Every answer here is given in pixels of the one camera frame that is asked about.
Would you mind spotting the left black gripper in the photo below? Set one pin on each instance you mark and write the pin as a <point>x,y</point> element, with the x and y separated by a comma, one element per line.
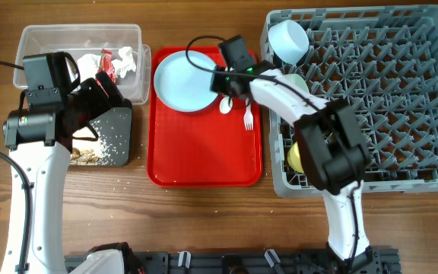
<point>102,103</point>

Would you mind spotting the red snack wrapper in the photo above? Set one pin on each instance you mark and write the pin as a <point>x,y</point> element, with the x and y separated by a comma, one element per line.
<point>105,64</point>

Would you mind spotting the food scraps and rice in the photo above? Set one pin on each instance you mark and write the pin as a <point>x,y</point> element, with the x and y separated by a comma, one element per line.
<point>109,150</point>

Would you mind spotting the light blue plate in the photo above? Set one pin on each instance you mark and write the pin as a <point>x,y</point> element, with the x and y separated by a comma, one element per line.
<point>181,86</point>

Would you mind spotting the white plastic spoon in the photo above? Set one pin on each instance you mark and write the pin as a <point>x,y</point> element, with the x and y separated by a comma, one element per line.
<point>226,105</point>

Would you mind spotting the mint green bowl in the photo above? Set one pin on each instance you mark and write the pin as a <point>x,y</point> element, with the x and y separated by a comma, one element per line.
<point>298,81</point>

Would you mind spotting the light blue small bowl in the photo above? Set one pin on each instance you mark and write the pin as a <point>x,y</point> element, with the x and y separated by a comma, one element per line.
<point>289,41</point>

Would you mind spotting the yellow plastic cup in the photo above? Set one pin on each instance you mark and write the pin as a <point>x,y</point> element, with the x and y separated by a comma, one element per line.
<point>293,158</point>

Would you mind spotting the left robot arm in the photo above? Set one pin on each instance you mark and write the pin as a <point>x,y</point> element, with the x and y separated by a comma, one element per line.
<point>39,139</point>

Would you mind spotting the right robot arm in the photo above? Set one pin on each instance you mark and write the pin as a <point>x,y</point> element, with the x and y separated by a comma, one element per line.
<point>332,149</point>

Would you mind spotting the black waste tray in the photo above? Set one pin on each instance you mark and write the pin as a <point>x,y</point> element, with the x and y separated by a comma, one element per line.
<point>118,120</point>

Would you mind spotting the clear plastic waste bin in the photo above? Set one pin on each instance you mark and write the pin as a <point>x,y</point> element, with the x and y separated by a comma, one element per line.
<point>81,39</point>

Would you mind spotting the grey dishwasher rack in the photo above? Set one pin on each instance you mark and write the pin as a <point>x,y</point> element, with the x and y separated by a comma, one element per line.
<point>384,62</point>

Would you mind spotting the red serving tray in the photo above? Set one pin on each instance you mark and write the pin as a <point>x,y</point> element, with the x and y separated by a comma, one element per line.
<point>203,149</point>

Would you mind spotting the white plastic fork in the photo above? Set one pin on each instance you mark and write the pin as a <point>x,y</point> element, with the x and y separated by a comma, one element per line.
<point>248,118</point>

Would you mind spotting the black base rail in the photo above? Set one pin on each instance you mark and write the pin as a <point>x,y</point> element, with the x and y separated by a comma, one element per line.
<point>378,260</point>

